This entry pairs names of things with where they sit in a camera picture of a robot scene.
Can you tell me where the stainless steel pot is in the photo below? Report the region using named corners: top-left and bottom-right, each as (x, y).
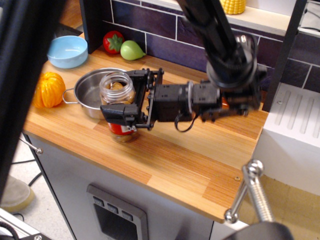
top-left (62, 67), bottom-right (126, 120)

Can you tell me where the metal clamp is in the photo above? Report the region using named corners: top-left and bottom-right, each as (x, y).
top-left (19, 137), bottom-right (44, 156)
top-left (223, 159), bottom-right (296, 240)

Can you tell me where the orange glass pot lid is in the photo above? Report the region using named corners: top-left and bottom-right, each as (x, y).
top-left (221, 96), bottom-right (263, 111)

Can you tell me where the green toy pear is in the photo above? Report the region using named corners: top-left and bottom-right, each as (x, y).
top-left (120, 40), bottom-right (146, 61)

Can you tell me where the light blue bowl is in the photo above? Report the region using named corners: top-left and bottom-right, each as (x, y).
top-left (47, 35), bottom-right (88, 69)

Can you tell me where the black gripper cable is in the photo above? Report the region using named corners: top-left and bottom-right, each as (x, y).
top-left (174, 109), bottom-right (200, 133)

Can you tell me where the metal clamp right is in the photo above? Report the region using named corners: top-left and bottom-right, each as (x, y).
top-left (223, 159), bottom-right (296, 240)

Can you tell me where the orange toy pumpkin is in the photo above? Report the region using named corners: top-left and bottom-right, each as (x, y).
top-left (31, 72), bottom-right (66, 108)

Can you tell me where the red toy tomato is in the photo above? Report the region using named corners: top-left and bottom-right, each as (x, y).
top-left (103, 30), bottom-right (125, 54)

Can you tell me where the yellow toy corn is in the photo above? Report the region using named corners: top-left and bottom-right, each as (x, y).
top-left (220, 0), bottom-right (247, 15)

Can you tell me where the clear almond jar red label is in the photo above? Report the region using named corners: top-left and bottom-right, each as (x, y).
top-left (99, 71), bottom-right (138, 143)

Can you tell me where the light wooden shelf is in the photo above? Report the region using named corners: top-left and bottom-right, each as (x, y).
top-left (119, 0), bottom-right (320, 38)

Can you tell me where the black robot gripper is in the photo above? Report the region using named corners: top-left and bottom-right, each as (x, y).
top-left (100, 69), bottom-right (222, 130)

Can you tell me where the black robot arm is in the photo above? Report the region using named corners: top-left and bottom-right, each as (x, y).
top-left (100, 0), bottom-right (267, 130)

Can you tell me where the grey toy oven cabinet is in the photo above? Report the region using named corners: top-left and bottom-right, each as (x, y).
top-left (23, 134), bottom-right (248, 240)

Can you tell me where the black shelf post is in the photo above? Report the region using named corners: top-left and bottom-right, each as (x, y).
top-left (262, 0), bottom-right (307, 112)

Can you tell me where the white toy sink drainer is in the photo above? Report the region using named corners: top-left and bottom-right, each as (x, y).
top-left (256, 83), bottom-right (320, 155)

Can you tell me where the metal clamp left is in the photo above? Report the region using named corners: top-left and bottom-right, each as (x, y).
top-left (19, 137), bottom-right (44, 156)

